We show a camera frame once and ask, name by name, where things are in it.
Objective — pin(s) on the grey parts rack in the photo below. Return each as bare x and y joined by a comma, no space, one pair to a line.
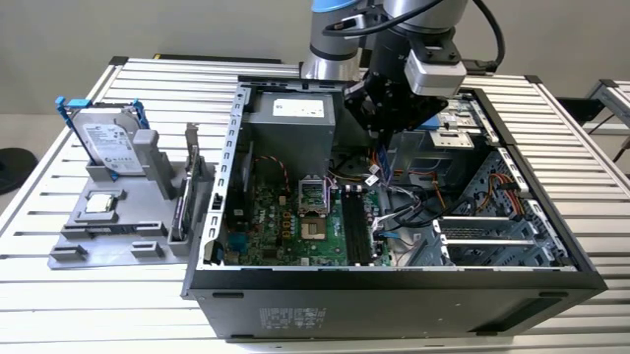
138,206

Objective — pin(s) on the green motherboard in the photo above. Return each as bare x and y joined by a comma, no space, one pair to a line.
319,250

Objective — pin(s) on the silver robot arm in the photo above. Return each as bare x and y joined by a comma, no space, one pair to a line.
330,44

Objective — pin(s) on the blue disk bay latch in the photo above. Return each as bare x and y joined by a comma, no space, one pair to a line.
432,123

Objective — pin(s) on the grey power supply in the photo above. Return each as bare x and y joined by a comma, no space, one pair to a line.
290,144

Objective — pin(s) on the graphics card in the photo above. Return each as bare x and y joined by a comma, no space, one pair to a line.
186,214

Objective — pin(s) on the black PC case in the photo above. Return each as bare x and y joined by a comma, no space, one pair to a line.
374,313

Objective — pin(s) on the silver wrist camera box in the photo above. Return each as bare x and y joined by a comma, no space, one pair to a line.
436,79

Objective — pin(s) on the CPU socket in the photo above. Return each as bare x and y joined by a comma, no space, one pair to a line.
315,229

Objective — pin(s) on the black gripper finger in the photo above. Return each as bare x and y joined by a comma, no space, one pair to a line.
357,107
424,114

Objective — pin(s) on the metal drive cage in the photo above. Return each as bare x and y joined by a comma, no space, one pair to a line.
418,155

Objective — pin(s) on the perforated metal disk cage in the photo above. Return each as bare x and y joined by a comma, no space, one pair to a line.
485,220

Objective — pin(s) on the black round object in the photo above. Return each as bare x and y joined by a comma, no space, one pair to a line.
15,169

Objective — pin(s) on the hard disk in blue carrier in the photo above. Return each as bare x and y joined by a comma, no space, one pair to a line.
106,140

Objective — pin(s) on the silver CPU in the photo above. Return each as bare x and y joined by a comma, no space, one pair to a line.
101,203

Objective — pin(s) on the dark blue RAM stick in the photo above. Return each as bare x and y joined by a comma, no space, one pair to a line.
388,169

